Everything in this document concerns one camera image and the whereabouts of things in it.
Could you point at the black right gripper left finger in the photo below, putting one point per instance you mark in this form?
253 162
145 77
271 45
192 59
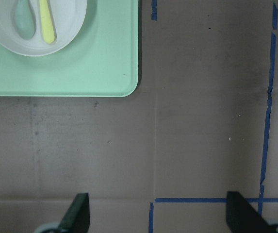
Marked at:
77 217

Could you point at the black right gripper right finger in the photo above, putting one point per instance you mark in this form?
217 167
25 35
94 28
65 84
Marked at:
241 217

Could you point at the yellow plastic fork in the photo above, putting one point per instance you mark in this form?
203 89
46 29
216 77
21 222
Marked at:
47 27

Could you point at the white round plate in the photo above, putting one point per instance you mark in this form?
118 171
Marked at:
67 15

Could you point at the light green tray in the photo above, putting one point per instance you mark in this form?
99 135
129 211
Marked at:
101 61

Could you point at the grey-green plastic spoon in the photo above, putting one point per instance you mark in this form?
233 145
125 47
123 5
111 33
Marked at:
24 19

